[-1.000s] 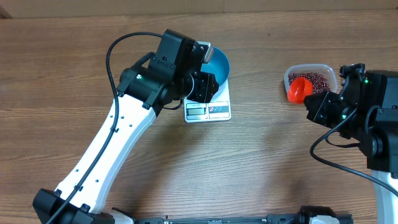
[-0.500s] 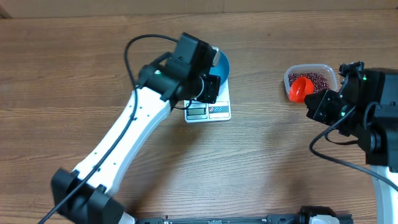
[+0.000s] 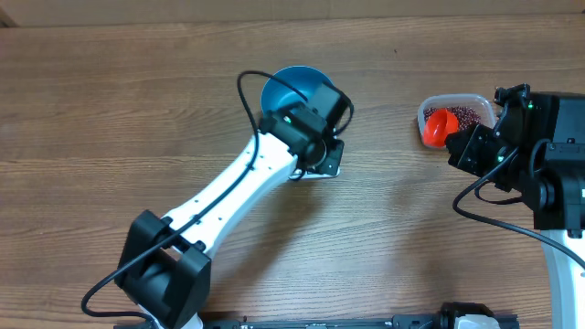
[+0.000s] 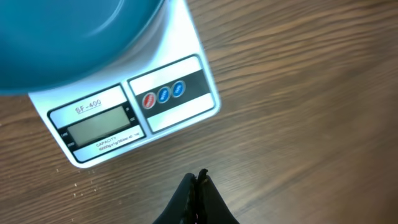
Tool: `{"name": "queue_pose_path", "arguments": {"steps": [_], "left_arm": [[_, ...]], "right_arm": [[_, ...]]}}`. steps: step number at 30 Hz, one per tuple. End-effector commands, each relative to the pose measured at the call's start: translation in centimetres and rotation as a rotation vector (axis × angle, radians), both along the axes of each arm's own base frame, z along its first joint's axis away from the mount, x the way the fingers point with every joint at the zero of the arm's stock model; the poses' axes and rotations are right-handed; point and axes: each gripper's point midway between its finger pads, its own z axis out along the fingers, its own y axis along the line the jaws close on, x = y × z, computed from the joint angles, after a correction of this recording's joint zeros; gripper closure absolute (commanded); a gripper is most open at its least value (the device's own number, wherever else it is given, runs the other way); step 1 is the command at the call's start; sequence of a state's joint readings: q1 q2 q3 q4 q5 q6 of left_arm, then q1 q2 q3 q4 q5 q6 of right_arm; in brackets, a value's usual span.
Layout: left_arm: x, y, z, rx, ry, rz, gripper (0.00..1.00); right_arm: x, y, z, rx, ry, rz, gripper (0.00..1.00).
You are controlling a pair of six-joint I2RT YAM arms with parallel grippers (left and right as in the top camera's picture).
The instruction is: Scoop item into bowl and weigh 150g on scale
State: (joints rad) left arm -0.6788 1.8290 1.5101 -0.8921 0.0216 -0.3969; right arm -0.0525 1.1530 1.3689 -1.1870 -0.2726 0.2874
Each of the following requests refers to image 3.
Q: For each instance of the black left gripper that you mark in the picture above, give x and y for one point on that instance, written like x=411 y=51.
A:
x=334 y=162

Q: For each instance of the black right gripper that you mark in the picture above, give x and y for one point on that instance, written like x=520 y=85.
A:
x=473 y=146

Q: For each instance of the orange plastic measuring scoop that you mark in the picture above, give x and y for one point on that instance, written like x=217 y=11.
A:
x=439 y=125

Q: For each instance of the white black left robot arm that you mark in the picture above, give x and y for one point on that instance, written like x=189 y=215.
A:
x=169 y=258

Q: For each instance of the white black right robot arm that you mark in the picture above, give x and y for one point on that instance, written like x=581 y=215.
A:
x=536 y=148

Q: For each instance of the white digital kitchen scale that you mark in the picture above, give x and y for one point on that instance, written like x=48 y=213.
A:
x=299 y=174

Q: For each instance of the blue bowl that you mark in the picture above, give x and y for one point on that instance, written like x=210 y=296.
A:
x=306 y=80

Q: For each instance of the red adzuki beans in container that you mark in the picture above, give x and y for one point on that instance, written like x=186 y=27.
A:
x=466 y=116

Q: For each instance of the clear plastic bean container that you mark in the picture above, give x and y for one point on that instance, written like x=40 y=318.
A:
x=480 y=104

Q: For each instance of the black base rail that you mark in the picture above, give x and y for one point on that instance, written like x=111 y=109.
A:
x=452 y=315

